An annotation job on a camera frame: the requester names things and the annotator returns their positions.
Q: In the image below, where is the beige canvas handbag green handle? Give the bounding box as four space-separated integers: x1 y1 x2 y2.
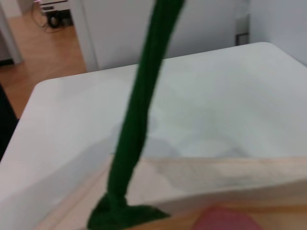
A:
47 0 307 230

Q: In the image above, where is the pink peach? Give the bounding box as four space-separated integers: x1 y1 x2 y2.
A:
190 207 266 230

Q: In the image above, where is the white shelf unit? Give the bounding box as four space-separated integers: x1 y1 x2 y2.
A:
39 0 73 13

